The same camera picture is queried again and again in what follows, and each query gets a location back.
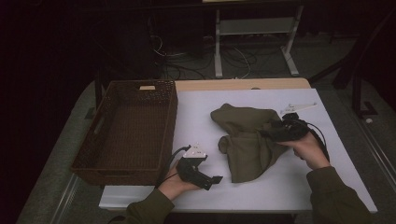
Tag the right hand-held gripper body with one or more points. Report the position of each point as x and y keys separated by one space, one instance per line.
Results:
x=291 y=129

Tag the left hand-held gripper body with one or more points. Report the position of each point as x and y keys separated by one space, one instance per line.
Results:
x=190 y=171

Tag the black post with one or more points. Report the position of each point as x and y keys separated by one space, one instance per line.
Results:
x=98 y=90

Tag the white metal desk frame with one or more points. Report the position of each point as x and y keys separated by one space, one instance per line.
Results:
x=255 y=26

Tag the white board sheet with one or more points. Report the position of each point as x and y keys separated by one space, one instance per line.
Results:
x=196 y=109

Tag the person's right hand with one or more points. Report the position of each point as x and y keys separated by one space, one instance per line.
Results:
x=309 y=151

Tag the small white ball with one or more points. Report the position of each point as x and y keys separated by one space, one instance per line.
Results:
x=368 y=120

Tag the olive green pants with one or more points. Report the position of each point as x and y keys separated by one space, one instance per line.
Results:
x=246 y=149

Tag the metal rail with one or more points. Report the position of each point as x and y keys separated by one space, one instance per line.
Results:
x=67 y=196
x=378 y=155

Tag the black metal stand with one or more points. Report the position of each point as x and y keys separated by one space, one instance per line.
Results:
x=357 y=93

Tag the person's left hand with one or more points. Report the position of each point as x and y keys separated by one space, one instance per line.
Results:
x=176 y=186

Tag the brown woven basket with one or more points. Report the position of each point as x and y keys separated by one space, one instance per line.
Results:
x=130 y=130

